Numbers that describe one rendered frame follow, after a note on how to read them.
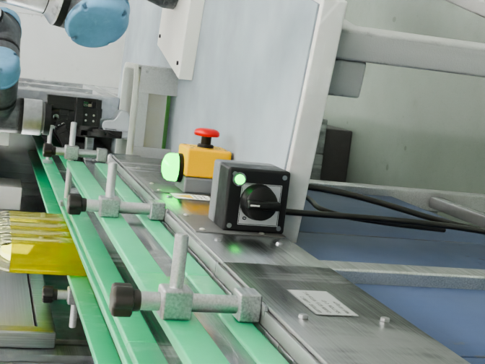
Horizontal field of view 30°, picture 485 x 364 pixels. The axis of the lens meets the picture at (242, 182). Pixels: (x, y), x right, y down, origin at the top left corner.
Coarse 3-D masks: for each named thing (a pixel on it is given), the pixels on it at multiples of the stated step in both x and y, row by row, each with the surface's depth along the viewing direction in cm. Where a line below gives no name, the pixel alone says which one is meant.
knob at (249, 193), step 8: (256, 184) 110; (248, 192) 109; (256, 192) 109; (264, 192) 109; (272, 192) 110; (240, 200) 110; (248, 200) 108; (256, 200) 109; (264, 200) 109; (272, 200) 110; (248, 208) 108; (256, 208) 108; (264, 208) 108; (272, 208) 108; (280, 208) 109; (248, 216) 110; (256, 216) 109; (264, 216) 110
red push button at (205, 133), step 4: (200, 128) 141; (204, 128) 141; (196, 132) 140; (200, 132) 140; (204, 132) 139; (208, 132) 139; (212, 132) 140; (216, 132) 140; (204, 136) 141; (208, 136) 140; (212, 136) 140; (216, 136) 140; (204, 140) 141; (208, 140) 141; (208, 144) 141
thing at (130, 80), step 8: (128, 64) 191; (136, 64) 185; (128, 72) 198; (136, 72) 183; (128, 80) 199; (136, 80) 183; (128, 88) 199; (136, 88) 183; (128, 96) 199; (136, 96) 184; (120, 104) 199; (128, 104) 199; (136, 104) 185; (128, 112) 200; (136, 112) 185; (128, 128) 184; (128, 136) 184; (120, 144) 200; (128, 144) 185; (120, 152) 200; (128, 152) 185
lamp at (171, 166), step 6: (168, 156) 139; (174, 156) 139; (180, 156) 140; (162, 162) 140; (168, 162) 139; (174, 162) 139; (180, 162) 139; (162, 168) 140; (168, 168) 139; (174, 168) 139; (180, 168) 139; (162, 174) 140; (168, 174) 139; (174, 174) 139; (180, 174) 139; (168, 180) 140; (174, 180) 140; (180, 180) 140
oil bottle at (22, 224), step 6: (0, 222) 164; (6, 222) 164; (12, 222) 164; (18, 222) 165; (24, 222) 165; (30, 222) 166; (36, 222) 166; (42, 222) 167; (0, 228) 161; (24, 228) 162; (30, 228) 162; (36, 228) 163; (42, 228) 163; (48, 228) 163; (54, 228) 164; (60, 228) 164; (66, 228) 165
